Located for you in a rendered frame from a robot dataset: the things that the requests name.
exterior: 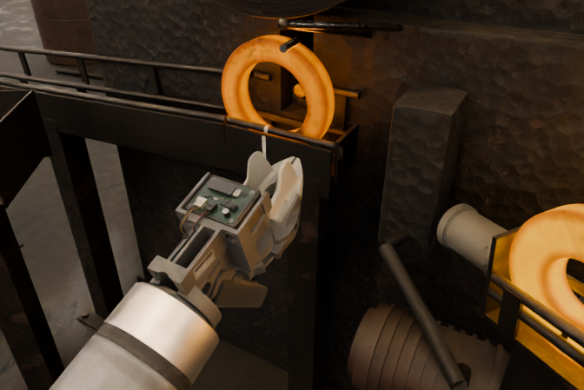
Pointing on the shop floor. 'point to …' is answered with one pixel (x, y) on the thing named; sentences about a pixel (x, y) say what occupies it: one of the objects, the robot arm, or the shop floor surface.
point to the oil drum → (63, 0)
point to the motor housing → (417, 354)
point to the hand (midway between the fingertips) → (292, 170)
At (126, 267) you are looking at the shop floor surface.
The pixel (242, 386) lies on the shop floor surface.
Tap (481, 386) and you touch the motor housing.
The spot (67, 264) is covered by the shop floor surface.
